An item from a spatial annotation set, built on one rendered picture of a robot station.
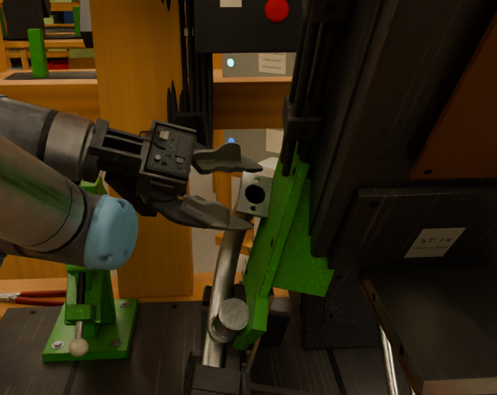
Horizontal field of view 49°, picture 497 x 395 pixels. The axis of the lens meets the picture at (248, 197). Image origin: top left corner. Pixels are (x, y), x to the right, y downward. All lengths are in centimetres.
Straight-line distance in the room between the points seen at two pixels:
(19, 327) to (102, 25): 52
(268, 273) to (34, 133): 30
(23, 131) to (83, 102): 41
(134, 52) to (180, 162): 35
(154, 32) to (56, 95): 24
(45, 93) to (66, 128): 42
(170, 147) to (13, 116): 17
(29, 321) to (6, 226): 57
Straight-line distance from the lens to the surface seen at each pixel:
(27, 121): 66
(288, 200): 60
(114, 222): 55
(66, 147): 64
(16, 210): 47
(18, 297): 114
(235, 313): 66
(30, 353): 97
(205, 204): 65
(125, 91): 95
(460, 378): 54
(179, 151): 63
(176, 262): 105
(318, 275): 66
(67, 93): 106
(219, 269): 78
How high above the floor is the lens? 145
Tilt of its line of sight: 22 degrees down
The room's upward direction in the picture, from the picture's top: straight up
